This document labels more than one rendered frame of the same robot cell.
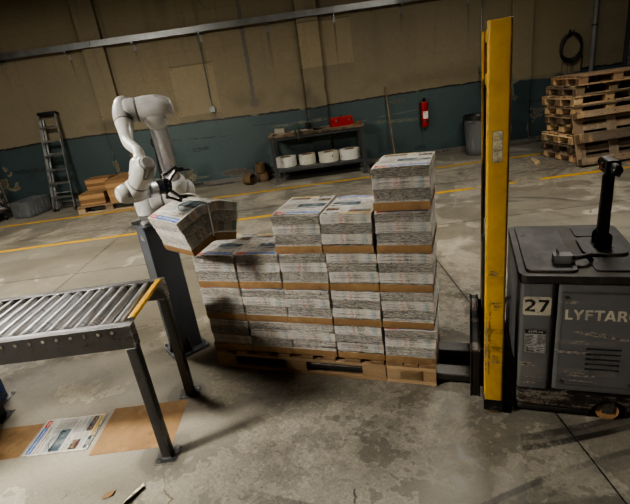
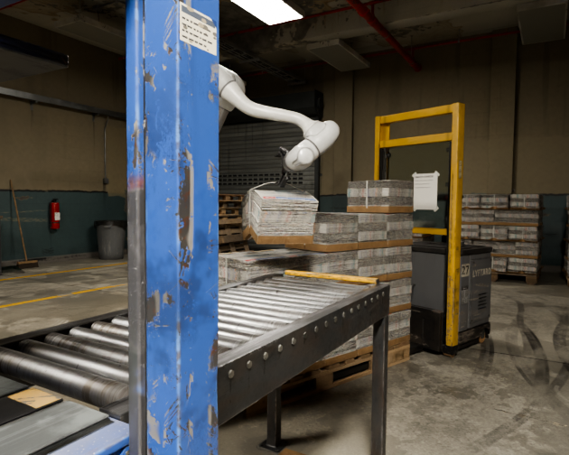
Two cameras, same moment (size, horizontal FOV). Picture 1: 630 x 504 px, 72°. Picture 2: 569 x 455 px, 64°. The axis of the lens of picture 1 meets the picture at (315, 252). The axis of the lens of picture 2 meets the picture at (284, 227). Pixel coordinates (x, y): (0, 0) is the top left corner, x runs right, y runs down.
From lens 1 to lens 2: 304 cm
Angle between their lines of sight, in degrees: 62
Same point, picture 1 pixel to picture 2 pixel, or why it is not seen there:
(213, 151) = not seen: outside the picture
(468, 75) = (94, 184)
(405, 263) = (399, 255)
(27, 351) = (340, 329)
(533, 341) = (464, 295)
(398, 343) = (392, 327)
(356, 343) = (368, 336)
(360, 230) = (380, 228)
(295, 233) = (340, 231)
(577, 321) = (476, 277)
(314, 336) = not seen: hidden behind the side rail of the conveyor
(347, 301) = not seen: hidden behind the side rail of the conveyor
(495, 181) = (459, 189)
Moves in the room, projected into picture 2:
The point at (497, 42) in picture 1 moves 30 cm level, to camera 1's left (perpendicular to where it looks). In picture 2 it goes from (461, 114) to (454, 106)
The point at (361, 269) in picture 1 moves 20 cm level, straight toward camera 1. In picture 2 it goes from (377, 263) to (406, 264)
